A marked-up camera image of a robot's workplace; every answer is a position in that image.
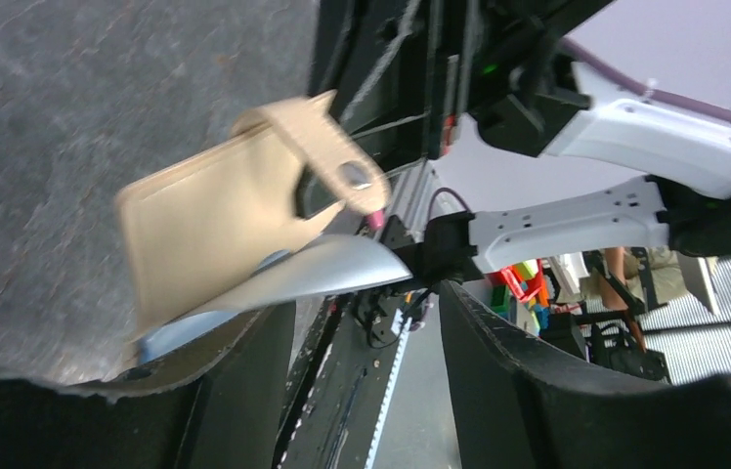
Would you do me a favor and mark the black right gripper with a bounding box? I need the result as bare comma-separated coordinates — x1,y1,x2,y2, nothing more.
308,1,604,169

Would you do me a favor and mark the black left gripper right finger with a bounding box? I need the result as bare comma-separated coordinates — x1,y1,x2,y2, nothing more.
439,282,731,469

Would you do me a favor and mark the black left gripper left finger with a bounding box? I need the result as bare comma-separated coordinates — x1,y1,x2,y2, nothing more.
0,303,295,468

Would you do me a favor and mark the beige leather card holder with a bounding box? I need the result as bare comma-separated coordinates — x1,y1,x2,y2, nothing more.
115,92,410,363

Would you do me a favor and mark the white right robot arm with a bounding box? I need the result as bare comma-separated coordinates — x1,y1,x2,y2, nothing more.
309,1,731,282

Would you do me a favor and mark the pink cylinder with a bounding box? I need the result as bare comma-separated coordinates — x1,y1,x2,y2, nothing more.
365,210,385,232

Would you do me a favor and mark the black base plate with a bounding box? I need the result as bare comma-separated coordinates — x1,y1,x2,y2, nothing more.
272,293,412,468

